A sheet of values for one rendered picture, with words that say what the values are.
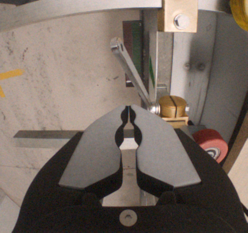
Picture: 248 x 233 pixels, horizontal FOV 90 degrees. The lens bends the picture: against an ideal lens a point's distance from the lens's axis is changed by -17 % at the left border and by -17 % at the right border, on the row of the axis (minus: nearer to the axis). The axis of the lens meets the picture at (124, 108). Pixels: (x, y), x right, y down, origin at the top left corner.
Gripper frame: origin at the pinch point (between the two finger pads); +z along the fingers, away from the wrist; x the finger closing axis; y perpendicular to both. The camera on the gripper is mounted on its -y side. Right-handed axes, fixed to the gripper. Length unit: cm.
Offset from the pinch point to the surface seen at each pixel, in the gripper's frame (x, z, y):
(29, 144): -23.0, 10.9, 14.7
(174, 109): 7.5, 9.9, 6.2
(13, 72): -98, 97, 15
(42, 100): -77, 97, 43
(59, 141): -14.8, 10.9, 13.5
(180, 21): 7.3, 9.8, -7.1
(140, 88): 1.4, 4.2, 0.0
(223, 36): 27.8, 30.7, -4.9
